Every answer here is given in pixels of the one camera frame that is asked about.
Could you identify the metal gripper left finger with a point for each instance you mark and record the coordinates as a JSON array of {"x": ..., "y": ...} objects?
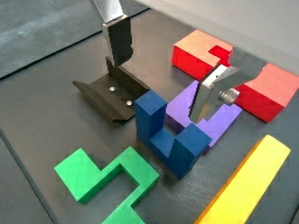
[{"x": 116, "y": 28}]

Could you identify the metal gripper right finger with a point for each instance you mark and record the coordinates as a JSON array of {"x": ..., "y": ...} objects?
[{"x": 216, "y": 89}]

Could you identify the purple U-shaped block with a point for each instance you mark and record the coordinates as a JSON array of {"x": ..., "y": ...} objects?
[{"x": 213, "y": 124}]

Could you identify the red board with slots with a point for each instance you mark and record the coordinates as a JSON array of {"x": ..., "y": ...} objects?
[{"x": 264, "y": 94}]

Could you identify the black angle fixture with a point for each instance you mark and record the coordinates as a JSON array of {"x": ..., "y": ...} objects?
[{"x": 113, "y": 92}]

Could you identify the blue U-shaped block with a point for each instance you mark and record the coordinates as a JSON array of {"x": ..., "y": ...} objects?
[{"x": 177, "y": 151}]

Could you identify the yellow long bar block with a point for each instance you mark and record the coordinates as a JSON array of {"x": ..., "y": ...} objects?
[{"x": 237, "y": 197}]

